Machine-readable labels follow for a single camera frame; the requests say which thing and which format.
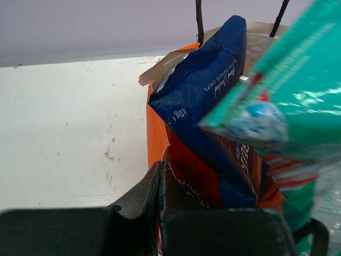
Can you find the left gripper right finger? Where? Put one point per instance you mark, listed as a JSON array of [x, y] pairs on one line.
[[189, 228]]

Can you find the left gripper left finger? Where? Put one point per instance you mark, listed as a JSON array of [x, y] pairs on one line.
[[128, 226]]

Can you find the red Doritos chip bag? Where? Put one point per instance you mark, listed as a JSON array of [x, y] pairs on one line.
[[192, 173]]

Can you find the blue Burts chip bag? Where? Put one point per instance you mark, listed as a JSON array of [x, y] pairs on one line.
[[194, 87]]

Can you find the teal snack packet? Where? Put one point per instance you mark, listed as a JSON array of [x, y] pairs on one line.
[[289, 111]]

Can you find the orange paper bag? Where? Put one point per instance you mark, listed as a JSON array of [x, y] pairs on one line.
[[155, 138]]

